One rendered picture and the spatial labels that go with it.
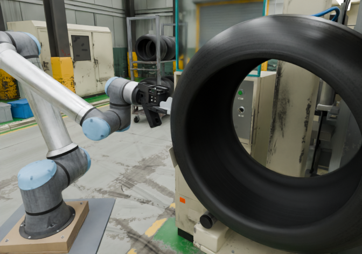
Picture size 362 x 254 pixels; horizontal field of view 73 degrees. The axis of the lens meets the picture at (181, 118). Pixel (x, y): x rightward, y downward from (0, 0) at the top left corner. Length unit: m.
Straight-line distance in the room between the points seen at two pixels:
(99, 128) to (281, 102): 0.66
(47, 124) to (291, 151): 1.05
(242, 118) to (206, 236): 0.79
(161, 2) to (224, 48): 11.25
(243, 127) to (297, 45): 0.97
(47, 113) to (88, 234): 0.58
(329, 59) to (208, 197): 0.45
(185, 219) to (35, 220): 1.06
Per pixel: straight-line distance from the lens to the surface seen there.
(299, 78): 0.95
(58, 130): 1.29
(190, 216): 1.91
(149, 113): 0.92
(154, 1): 12.03
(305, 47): 0.54
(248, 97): 1.41
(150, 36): 4.51
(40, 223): 1.27
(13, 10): 9.32
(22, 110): 5.98
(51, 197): 1.22
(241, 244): 0.92
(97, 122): 0.91
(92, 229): 1.33
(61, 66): 6.21
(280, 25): 0.58
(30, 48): 1.32
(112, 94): 1.02
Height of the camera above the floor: 1.42
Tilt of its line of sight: 16 degrees down
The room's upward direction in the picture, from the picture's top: straight up
